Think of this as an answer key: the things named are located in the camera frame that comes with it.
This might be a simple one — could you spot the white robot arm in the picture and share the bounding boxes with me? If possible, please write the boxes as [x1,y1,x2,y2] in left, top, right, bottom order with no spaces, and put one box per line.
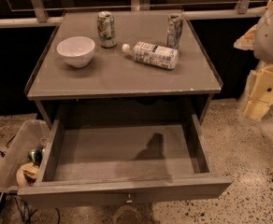
[234,1,273,120]

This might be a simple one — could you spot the round snack package in bin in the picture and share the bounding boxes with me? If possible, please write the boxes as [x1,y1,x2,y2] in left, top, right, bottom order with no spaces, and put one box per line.
[16,162,39,187]

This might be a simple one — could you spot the green can in bin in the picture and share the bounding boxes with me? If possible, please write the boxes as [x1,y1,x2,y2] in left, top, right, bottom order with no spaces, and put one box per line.
[28,149,43,165]

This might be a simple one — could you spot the grey cabinet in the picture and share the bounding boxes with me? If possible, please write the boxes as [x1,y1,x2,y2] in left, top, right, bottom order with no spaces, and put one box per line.
[25,10,223,122]

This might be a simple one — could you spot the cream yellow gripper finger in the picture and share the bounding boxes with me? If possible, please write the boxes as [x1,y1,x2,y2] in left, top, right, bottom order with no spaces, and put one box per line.
[243,64,273,120]

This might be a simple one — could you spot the green white soda can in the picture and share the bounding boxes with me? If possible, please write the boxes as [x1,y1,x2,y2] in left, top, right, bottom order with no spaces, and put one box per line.
[97,11,116,48]

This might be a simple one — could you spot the white ceramic bowl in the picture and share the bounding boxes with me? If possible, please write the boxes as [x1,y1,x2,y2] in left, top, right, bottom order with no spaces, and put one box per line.
[57,36,95,68]

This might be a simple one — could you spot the metal railing frame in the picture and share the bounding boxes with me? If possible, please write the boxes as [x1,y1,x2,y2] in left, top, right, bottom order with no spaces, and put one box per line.
[0,0,268,30]

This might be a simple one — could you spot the grey top drawer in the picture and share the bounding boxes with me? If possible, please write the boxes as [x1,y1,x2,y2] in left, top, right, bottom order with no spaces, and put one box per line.
[17,114,234,209]

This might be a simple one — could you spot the metal drawer knob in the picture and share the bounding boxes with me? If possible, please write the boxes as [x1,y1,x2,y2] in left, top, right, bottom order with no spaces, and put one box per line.
[125,194,134,204]

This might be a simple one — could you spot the clear plastic water bottle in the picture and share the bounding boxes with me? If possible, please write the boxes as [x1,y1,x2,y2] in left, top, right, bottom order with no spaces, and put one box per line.
[122,42,179,70]

